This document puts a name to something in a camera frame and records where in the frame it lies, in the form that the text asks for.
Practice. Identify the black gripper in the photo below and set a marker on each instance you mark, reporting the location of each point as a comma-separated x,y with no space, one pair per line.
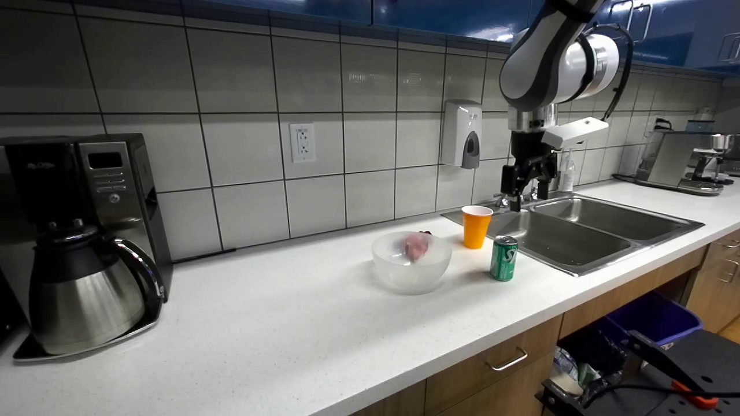
532,152

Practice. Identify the green soda can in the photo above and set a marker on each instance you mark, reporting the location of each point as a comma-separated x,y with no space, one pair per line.
505,258

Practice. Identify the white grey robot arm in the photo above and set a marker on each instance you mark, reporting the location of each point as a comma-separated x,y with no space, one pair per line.
540,53

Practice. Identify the translucent plastic bowl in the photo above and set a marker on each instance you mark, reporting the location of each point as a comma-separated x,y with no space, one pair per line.
407,272

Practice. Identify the orange plastic cup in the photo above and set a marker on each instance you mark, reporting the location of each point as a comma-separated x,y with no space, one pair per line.
478,227

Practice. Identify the stainless steel sink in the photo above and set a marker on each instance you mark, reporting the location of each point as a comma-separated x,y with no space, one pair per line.
592,232

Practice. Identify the white soap dispenser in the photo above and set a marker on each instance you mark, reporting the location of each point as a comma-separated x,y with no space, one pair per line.
458,134

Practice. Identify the silver espresso machine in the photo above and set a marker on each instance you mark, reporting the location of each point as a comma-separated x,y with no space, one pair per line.
679,158

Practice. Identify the blue plastic bin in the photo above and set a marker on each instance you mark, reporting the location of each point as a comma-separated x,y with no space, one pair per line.
656,316

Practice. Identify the wooden cabinet drawer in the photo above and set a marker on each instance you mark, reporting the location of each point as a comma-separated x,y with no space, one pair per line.
464,394

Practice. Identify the black coffee maker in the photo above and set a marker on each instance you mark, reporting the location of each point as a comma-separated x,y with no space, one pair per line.
94,176

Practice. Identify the steel coffee carafe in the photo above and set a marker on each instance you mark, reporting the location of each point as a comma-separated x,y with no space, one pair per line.
83,292

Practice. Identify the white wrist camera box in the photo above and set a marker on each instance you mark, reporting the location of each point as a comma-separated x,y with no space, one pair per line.
574,132

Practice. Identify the white wall outlet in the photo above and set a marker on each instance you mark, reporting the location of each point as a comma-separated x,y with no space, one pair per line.
304,144

